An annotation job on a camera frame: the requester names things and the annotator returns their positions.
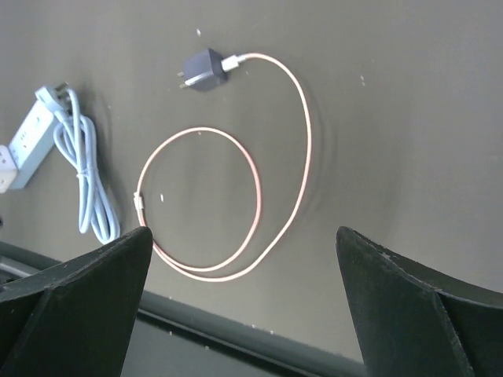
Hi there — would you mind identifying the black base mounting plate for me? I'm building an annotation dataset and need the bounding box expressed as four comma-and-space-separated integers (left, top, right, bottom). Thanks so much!
0, 241, 366, 377

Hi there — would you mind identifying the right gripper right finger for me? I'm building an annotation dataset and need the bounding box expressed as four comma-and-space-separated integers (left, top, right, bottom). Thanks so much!
336, 227, 502, 376

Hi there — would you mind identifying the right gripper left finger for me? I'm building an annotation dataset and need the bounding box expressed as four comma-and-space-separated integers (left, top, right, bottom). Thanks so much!
1, 227, 152, 376

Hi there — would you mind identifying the white cube socket adapter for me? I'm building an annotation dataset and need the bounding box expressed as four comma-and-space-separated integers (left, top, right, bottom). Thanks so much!
0, 145, 18, 194

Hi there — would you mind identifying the blue power strip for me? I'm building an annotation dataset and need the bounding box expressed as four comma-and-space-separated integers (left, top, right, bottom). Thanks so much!
8, 84, 71, 190

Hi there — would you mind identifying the dark grey charger plug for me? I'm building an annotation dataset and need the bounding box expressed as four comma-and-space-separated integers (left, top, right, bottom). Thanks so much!
178, 49, 240, 93

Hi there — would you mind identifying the light blue coiled cable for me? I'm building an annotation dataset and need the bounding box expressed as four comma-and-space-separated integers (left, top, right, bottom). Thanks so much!
34, 80, 122, 245

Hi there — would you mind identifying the thin pink wire loop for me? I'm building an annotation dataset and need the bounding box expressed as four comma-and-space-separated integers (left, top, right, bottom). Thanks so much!
132, 52, 314, 284

